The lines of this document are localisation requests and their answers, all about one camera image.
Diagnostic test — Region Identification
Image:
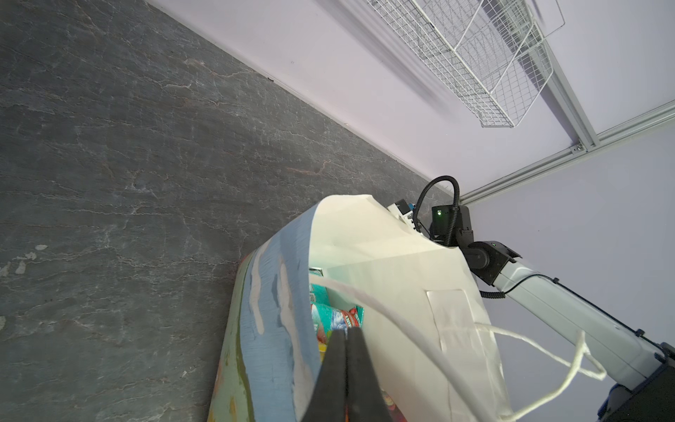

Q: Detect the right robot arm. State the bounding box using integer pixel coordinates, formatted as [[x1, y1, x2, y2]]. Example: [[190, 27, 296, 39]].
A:
[[396, 176, 674, 421]]

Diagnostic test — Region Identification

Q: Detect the orange Fox's candy bag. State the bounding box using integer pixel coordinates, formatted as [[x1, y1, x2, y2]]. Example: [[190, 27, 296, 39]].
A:
[[381, 390, 407, 422]]

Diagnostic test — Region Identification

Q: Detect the long white wire basket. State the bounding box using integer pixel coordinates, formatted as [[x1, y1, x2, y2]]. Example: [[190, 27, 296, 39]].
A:
[[368, 1, 554, 128]]

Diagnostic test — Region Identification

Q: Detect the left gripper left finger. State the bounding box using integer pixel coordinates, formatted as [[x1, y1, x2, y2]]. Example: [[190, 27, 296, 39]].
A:
[[302, 332, 346, 422]]

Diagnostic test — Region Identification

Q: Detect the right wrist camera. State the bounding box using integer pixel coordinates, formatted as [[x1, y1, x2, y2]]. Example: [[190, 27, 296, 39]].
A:
[[387, 200, 414, 227]]

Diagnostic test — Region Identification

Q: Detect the illustrated paper gift bag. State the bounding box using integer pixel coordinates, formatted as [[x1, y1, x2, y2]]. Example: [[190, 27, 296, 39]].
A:
[[206, 193, 608, 422]]

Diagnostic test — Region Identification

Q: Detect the Fox's mint blossom candy bag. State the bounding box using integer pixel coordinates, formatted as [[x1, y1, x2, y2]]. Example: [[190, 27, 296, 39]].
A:
[[309, 284, 364, 360]]

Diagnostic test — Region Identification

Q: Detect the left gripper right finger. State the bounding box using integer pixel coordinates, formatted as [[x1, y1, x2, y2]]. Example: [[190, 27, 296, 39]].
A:
[[346, 327, 392, 422]]

